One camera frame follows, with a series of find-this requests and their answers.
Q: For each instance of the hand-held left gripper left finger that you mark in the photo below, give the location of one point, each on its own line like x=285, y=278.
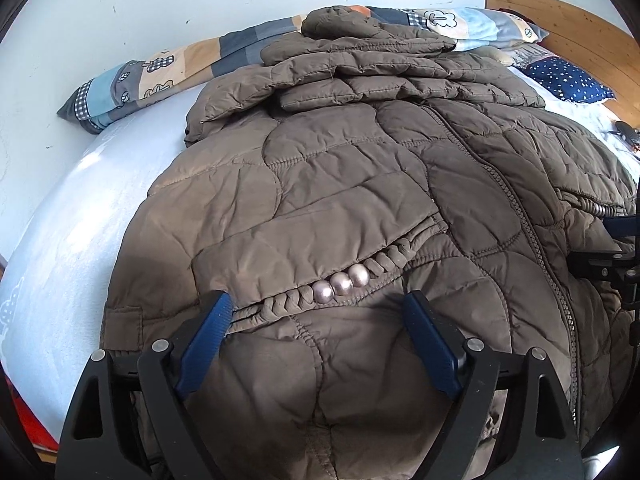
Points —
x=205, y=347

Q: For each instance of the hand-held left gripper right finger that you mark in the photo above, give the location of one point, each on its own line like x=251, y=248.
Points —
x=432, y=347

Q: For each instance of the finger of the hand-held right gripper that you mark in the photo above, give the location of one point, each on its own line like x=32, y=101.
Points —
x=625, y=226

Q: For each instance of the brown quilted puffer jacket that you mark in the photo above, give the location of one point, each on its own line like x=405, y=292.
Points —
x=350, y=185

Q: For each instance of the small dark object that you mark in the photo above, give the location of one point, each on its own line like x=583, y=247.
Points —
x=625, y=132

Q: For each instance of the navy star-print pillow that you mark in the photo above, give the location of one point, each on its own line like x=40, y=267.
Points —
x=570, y=80

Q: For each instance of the red plastic object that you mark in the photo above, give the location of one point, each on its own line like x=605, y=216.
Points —
x=35, y=425

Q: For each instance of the light blue fleece blanket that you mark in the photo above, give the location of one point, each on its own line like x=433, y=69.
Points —
x=75, y=210

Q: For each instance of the wooden headboard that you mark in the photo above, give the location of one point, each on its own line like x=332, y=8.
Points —
x=575, y=35

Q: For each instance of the grey printed pillow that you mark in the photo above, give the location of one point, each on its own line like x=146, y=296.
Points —
x=525, y=53

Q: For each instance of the patchwork patterned pillow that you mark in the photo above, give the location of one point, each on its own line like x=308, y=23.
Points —
x=165, y=67

